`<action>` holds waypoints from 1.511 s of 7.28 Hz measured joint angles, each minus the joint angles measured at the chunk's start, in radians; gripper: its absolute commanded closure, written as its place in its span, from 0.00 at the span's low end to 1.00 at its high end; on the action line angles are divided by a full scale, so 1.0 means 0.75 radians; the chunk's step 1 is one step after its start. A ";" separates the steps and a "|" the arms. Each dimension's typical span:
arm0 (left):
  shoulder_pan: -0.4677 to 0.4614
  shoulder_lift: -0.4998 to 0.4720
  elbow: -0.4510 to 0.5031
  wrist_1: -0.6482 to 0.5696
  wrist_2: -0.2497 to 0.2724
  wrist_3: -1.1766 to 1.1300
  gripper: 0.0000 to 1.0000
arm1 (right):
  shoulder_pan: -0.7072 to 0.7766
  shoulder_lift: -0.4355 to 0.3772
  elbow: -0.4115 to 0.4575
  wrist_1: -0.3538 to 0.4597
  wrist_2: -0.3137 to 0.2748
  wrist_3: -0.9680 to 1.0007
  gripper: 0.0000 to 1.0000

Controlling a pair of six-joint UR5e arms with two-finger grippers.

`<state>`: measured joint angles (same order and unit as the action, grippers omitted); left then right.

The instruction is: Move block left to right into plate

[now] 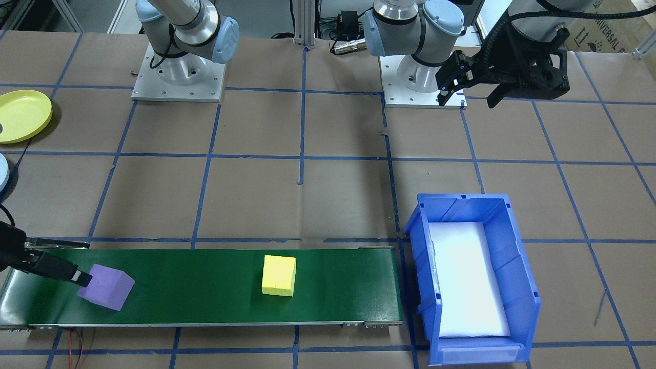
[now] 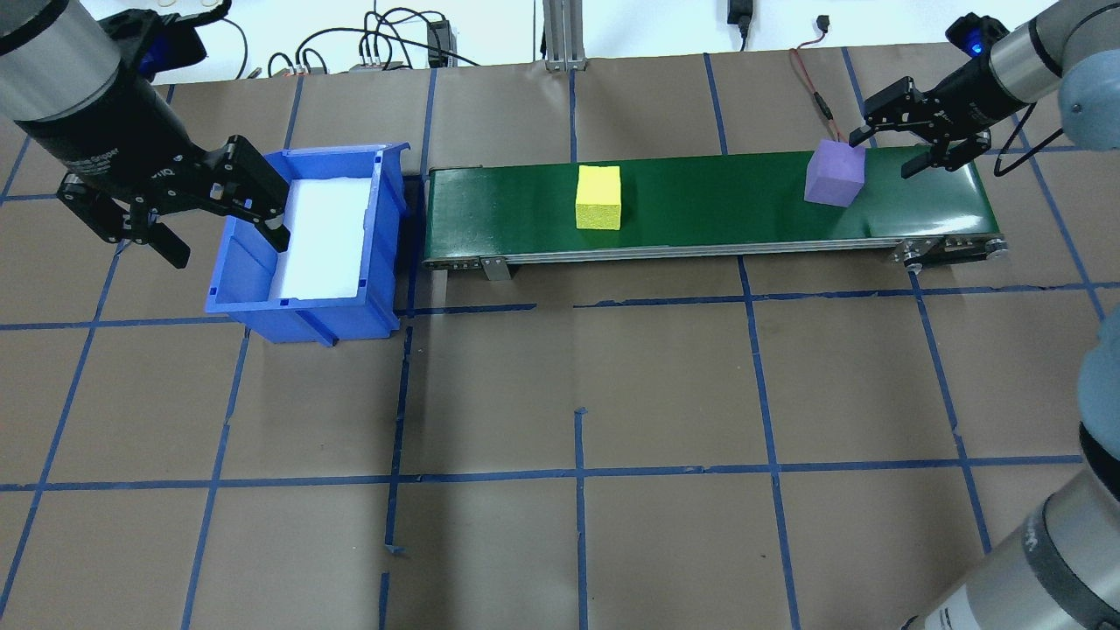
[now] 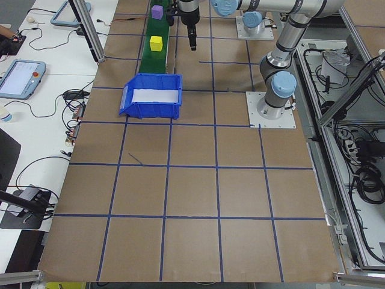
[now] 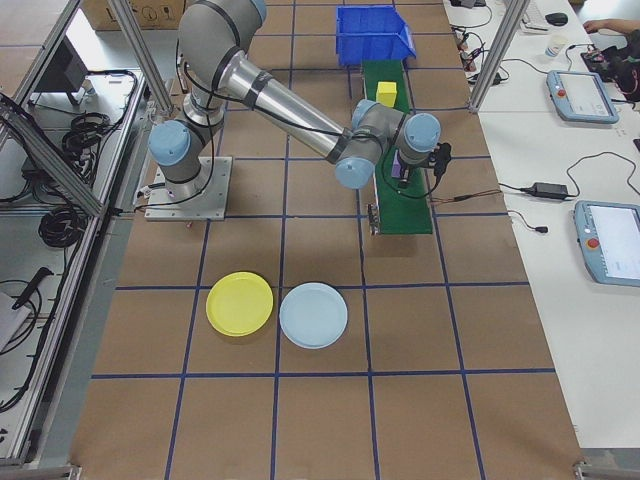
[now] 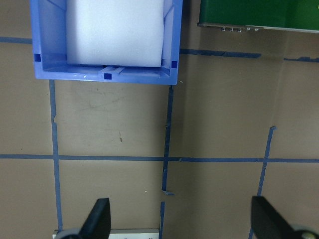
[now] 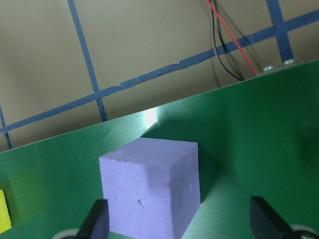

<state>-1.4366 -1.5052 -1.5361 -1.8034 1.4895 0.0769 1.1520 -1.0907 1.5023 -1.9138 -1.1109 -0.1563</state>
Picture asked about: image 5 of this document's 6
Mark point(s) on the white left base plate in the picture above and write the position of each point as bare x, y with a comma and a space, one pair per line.
134, 234

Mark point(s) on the white foam pad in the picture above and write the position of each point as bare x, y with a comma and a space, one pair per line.
114, 32

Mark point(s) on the blue plastic storage bin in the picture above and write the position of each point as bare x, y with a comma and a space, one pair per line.
49, 37

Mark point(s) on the green conveyor belt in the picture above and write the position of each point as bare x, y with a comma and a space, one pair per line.
261, 12

